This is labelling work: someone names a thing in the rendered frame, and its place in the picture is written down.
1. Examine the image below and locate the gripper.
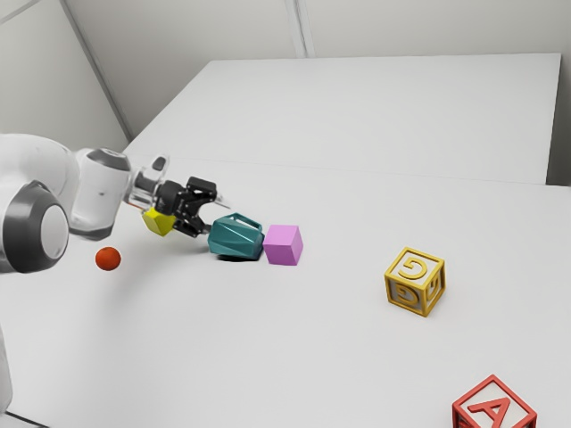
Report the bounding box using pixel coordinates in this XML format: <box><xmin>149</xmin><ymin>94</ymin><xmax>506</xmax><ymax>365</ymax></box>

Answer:
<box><xmin>153</xmin><ymin>176</ymin><xmax>232</xmax><ymax>238</ymax></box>

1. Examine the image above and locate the teal faceted mug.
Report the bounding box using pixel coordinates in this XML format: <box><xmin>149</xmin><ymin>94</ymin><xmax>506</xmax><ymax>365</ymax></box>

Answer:
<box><xmin>207</xmin><ymin>212</ymin><xmax>265</xmax><ymax>262</ymax></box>

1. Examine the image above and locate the yellow faceted block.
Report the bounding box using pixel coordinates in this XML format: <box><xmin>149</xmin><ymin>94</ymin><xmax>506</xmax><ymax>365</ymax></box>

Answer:
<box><xmin>142</xmin><ymin>206</ymin><xmax>176</xmax><ymax>237</ymax></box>

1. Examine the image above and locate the pink cube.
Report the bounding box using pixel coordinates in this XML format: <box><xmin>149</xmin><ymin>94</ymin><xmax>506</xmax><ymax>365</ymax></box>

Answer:
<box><xmin>261</xmin><ymin>224</ymin><xmax>304</xmax><ymax>268</ymax></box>

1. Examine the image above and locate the red ball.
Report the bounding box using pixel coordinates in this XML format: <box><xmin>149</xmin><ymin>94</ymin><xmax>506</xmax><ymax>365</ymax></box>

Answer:
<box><xmin>95</xmin><ymin>246</ymin><xmax>122</xmax><ymax>271</ymax></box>

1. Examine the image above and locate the yellow letter block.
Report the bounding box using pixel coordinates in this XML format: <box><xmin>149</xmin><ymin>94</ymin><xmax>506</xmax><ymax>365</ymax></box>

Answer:
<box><xmin>384</xmin><ymin>246</ymin><xmax>446</xmax><ymax>318</ymax></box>

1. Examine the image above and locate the red letter block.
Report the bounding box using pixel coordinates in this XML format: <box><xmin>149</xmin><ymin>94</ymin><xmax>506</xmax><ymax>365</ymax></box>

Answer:
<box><xmin>451</xmin><ymin>374</ymin><xmax>538</xmax><ymax>428</ymax></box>

